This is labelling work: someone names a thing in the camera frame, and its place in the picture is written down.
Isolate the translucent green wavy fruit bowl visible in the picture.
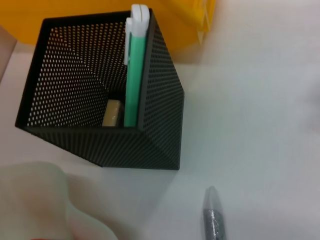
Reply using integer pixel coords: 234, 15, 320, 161
0, 161, 119, 240

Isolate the yellow plastic bin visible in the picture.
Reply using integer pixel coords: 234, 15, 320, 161
0, 0, 217, 52

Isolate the beige eraser block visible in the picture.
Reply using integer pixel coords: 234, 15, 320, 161
101, 99, 124, 127

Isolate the silver glitter marker pen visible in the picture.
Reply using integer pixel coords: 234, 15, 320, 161
202, 186, 228, 240

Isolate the black mesh pen holder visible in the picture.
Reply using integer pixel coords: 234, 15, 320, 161
14, 8, 187, 171

